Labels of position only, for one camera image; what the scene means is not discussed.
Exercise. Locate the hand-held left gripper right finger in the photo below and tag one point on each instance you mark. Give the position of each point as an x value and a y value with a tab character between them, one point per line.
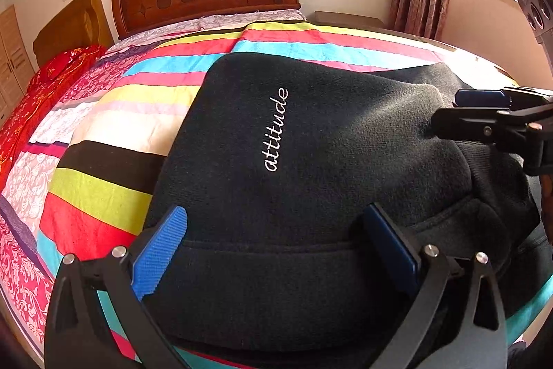
393	248

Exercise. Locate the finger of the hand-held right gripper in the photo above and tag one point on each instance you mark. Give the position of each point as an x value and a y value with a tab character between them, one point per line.
479	97
475	124

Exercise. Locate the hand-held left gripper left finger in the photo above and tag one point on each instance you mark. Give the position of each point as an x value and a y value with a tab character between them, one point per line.
160	252

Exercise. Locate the black pants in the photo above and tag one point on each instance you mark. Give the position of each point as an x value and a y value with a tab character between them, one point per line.
302	200

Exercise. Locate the striped colourful blanket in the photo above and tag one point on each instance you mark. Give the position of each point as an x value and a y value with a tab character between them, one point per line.
108	187

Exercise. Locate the wooden nightstand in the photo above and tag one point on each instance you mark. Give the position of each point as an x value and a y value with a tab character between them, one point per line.
345	18

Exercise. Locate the red patterned bedding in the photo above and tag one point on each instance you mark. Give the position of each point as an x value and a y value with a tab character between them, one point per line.
43	92

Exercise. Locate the light wooden headboard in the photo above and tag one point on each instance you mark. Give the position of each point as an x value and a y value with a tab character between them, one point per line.
69	32

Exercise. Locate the light wooden wardrobe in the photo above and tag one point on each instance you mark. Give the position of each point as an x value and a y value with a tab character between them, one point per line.
15	57

